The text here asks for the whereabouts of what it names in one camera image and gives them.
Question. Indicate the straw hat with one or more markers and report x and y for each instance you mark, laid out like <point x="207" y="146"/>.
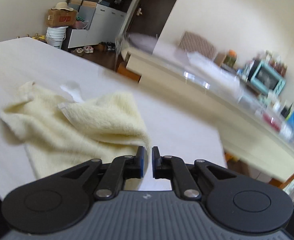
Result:
<point x="62" y="6"/>

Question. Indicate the cream yellow towel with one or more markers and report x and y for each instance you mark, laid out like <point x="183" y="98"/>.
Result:
<point x="59" y="134"/>

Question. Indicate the quilted brown chair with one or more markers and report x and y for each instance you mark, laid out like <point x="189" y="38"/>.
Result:
<point x="192" y="42"/>

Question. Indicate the cardboard box with hat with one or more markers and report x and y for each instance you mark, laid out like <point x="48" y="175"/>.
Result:
<point x="60" y="18"/>

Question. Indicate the cooking oil bottles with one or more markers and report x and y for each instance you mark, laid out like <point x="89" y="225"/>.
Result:
<point x="41" y="38"/>

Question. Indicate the orange lid jar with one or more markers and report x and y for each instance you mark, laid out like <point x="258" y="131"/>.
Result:
<point x="230" y="58"/>

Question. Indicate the shoes on floor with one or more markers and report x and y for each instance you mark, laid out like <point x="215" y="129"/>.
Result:
<point x="101" y="47"/>

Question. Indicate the cream dining table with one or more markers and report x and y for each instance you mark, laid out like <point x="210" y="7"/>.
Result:
<point x="248" y="131"/>

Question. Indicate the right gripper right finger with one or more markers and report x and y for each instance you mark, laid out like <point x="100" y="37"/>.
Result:
<point x="174" y="169"/>

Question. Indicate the white plastic buckets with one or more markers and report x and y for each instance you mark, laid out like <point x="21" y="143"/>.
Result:
<point x="55" y="36"/>

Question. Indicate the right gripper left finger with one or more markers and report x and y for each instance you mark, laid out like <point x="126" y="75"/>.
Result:
<point x="121" y="169"/>

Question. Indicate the dark brown door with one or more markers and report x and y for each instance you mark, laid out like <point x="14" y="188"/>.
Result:
<point x="150" y="17"/>

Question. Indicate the grey white cabinet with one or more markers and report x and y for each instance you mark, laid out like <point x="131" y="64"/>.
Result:
<point x="100" y="21"/>

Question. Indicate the teal toaster oven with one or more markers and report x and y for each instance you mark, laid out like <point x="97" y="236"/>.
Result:
<point x="265" y="79"/>

